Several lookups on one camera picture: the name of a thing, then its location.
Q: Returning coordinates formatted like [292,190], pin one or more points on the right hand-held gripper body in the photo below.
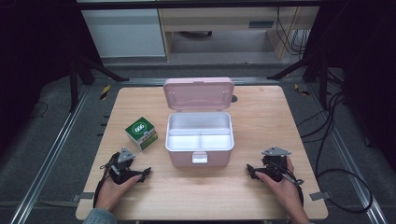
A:
[274,163]

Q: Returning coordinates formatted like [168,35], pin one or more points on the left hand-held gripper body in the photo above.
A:
[122,165]

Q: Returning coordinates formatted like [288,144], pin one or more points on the green and white carton box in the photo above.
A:
[140,130]

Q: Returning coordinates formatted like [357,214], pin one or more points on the pink storage box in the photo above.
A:
[199,130]

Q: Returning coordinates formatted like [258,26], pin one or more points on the person's right hand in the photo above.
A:
[283,189]

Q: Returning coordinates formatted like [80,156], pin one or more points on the person's left hand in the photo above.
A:
[113,193]

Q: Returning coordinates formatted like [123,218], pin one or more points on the dark round table grommet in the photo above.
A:
[234,98]

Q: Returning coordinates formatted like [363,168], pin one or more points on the yellow and black tape strip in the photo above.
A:
[301,90]
[105,92]

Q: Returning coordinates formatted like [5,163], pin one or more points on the black metal stand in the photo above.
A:
[77,74]
[317,68]

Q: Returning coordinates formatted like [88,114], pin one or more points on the white cabinet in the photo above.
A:
[124,32]

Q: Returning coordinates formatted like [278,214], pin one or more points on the light wooden desk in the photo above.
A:
[224,18]

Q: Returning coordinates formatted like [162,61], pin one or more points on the grey metal bracket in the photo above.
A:
[84,196]
[320,196]

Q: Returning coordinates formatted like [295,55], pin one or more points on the aluminium rail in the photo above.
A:
[348,155]
[46,158]

